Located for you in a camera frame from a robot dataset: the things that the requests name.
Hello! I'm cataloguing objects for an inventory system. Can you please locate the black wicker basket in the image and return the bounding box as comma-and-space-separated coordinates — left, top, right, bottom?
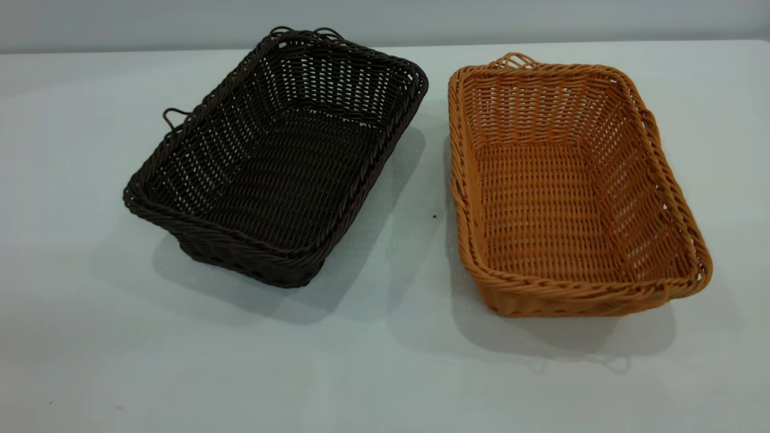
123, 26, 430, 289

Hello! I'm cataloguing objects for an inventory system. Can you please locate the orange wicker basket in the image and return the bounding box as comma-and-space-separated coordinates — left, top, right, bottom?
448, 52, 713, 318

